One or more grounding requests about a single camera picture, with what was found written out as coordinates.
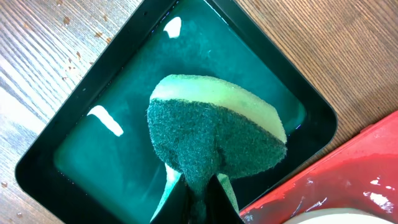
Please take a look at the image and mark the white plate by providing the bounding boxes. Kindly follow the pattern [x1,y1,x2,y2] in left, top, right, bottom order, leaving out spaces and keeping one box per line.
[284,208,394,224]

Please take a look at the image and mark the red plastic tray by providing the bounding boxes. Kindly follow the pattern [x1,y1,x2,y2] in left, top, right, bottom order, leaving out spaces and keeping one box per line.
[240,112,397,223]

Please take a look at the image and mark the black water tray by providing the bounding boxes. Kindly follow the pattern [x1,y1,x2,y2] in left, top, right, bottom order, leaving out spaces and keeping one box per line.
[15,0,337,223]

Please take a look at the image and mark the green yellow sponge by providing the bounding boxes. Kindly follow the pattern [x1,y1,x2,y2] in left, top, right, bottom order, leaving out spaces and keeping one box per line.
[147,75,287,223]

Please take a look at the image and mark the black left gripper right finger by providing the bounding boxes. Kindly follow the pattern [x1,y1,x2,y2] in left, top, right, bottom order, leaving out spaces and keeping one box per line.
[205,175,244,224]

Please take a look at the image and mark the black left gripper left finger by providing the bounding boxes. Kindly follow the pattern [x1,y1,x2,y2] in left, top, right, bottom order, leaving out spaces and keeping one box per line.
[150,176,192,224]

